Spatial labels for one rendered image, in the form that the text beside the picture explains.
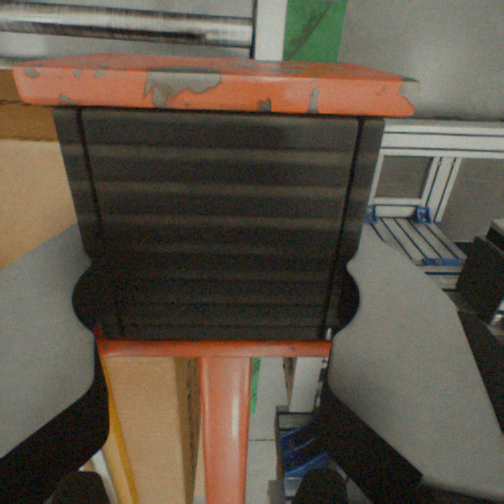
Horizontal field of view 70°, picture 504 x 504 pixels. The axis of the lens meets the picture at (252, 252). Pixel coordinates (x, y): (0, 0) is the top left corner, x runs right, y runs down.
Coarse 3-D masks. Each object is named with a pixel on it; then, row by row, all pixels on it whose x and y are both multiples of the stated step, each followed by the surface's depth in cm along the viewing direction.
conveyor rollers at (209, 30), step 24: (0, 0) 62; (0, 24) 63; (24, 24) 63; (48, 24) 63; (72, 24) 63; (96, 24) 63; (120, 24) 63; (144, 24) 64; (168, 24) 64; (192, 24) 64; (216, 24) 64; (240, 24) 64
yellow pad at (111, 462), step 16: (112, 400) 35; (112, 416) 35; (112, 432) 36; (112, 448) 37; (96, 464) 38; (112, 464) 39; (128, 464) 41; (112, 480) 40; (128, 480) 41; (112, 496) 41; (128, 496) 42
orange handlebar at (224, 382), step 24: (216, 360) 14; (240, 360) 14; (216, 384) 14; (240, 384) 14; (216, 408) 15; (240, 408) 15; (216, 432) 16; (240, 432) 16; (216, 456) 17; (240, 456) 17; (216, 480) 18; (240, 480) 18
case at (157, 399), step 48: (0, 96) 35; (0, 144) 23; (48, 144) 23; (0, 192) 25; (48, 192) 25; (0, 240) 26; (144, 384) 35; (192, 384) 52; (144, 432) 39; (192, 432) 54; (144, 480) 44; (192, 480) 56
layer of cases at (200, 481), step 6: (198, 456) 136; (198, 462) 138; (198, 468) 140; (198, 474) 143; (198, 480) 145; (204, 480) 146; (198, 486) 147; (204, 486) 148; (198, 492) 150; (204, 492) 150
